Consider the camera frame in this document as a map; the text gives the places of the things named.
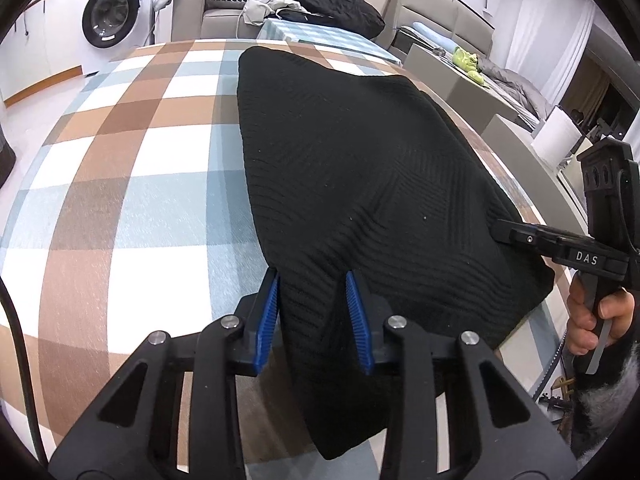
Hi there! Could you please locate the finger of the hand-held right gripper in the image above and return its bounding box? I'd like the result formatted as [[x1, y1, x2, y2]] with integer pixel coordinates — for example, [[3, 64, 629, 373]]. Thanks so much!
[[492, 219, 593, 261]]

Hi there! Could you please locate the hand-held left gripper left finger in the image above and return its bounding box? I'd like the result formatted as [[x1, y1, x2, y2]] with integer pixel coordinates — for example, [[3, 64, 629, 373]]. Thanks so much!
[[47, 267, 281, 480]]

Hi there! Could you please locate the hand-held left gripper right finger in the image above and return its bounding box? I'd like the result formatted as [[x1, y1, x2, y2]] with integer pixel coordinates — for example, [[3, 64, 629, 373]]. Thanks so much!
[[345, 270, 573, 480]]

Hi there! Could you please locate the black knit sweater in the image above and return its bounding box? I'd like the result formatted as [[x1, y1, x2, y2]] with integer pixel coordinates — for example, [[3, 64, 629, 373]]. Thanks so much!
[[236, 46, 556, 461]]

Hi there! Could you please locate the person's right forearm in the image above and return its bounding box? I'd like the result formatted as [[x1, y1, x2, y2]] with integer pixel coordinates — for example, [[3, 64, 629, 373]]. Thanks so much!
[[570, 342, 638, 461]]

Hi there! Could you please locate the person's right hand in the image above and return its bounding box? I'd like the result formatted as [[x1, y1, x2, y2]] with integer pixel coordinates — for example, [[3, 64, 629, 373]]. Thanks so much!
[[565, 275, 636, 357]]

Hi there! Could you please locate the beige box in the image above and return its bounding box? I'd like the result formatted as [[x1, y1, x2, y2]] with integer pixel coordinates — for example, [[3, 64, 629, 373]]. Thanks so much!
[[480, 112, 591, 231], [402, 42, 506, 121]]

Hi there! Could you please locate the grey bed blanket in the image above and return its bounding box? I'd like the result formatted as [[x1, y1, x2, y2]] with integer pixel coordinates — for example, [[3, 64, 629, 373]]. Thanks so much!
[[477, 55, 556, 121]]

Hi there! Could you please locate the white curtain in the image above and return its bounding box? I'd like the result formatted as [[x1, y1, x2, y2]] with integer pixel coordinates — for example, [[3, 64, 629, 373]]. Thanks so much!
[[505, 0, 596, 111]]

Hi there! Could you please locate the green plush toy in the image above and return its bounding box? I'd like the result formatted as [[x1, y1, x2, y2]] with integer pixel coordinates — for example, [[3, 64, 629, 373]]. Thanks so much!
[[452, 47, 486, 86]]

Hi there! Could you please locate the plaid tablecloth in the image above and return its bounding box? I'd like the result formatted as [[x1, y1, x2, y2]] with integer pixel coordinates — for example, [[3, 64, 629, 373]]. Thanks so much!
[[0, 37, 586, 466]]

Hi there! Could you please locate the beige bed headboard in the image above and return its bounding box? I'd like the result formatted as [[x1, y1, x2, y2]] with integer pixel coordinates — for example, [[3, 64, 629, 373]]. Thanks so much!
[[385, 0, 496, 61]]

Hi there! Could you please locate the teal checked cloth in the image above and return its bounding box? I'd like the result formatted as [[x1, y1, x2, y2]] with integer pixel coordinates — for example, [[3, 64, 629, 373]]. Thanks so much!
[[257, 17, 403, 66]]

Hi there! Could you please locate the black puffer jacket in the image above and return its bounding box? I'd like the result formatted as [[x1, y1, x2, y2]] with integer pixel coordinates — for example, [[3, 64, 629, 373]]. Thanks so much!
[[275, 0, 386, 38]]

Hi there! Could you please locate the grey sofa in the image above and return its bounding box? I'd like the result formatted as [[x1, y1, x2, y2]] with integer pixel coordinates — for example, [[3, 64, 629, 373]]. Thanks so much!
[[170, 0, 301, 43]]

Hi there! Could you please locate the light grey garment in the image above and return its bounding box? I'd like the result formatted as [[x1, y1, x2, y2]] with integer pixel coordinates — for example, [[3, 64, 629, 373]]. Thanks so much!
[[242, 0, 301, 26]]

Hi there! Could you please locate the white washing machine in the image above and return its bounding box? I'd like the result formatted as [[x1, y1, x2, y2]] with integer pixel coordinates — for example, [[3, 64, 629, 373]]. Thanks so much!
[[75, 0, 161, 63]]

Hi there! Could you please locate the white kitchen counter cabinet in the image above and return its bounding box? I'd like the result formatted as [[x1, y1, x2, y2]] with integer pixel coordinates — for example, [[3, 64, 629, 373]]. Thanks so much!
[[0, 0, 83, 106]]

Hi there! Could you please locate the black cable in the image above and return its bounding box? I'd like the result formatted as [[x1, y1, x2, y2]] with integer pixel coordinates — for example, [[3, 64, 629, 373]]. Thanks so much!
[[0, 275, 41, 461]]

